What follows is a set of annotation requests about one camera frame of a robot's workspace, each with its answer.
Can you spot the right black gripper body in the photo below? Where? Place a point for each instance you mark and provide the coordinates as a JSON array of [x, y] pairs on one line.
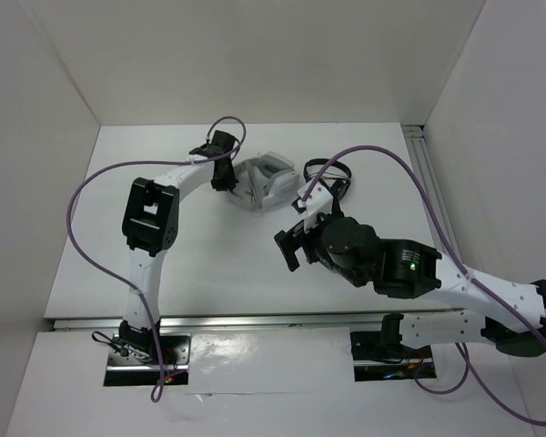
[[312, 247]]

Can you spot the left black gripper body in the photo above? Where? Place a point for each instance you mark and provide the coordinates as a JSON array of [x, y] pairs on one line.
[[226, 180]]

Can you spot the white over-ear headphones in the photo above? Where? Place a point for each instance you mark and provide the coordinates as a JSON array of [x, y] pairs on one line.
[[264, 182]]

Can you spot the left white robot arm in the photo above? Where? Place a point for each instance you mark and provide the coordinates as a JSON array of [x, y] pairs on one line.
[[150, 225]]

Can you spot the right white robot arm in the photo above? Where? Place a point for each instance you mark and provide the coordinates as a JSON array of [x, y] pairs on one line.
[[486, 309]]

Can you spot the black on-ear headphones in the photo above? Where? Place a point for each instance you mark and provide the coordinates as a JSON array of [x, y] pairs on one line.
[[337, 178]]

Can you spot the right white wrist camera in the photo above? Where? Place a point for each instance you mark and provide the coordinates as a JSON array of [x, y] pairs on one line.
[[313, 199]]

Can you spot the aluminium mounting rail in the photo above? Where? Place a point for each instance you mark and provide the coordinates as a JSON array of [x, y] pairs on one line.
[[372, 361]]

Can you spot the aluminium side rail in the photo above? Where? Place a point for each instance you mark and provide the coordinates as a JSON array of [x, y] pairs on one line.
[[425, 172]]

